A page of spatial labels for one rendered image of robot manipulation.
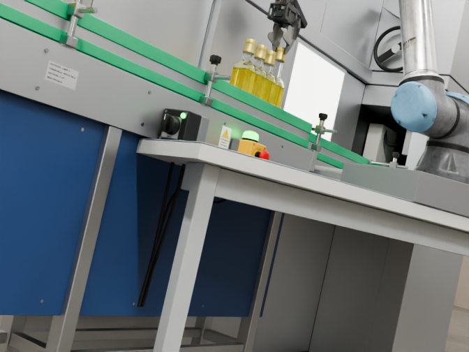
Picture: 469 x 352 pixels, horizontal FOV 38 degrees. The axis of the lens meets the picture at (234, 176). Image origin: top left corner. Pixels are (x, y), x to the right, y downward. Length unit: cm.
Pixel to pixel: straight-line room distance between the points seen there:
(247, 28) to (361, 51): 90
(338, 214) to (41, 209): 66
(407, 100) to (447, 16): 140
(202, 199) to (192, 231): 7
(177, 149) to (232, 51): 90
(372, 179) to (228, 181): 51
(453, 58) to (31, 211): 210
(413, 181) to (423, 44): 37
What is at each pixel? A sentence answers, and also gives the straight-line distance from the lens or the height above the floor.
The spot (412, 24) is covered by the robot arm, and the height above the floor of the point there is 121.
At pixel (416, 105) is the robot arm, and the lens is 176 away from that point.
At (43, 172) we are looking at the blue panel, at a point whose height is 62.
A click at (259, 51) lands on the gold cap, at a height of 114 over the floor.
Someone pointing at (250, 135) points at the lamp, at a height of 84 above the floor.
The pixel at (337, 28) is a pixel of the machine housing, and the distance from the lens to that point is 291.
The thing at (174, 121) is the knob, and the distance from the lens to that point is 156.
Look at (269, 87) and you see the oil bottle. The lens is 219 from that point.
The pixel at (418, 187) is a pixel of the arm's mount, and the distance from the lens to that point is 170.
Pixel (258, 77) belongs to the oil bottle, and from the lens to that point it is 213.
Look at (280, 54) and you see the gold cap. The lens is 227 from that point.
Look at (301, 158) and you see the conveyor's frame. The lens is 215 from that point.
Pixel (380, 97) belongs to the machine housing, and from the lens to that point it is 313.
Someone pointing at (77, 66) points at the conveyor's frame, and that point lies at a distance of 144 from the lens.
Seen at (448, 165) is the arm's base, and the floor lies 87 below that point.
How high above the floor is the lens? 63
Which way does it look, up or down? 3 degrees up
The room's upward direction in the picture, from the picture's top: 13 degrees clockwise
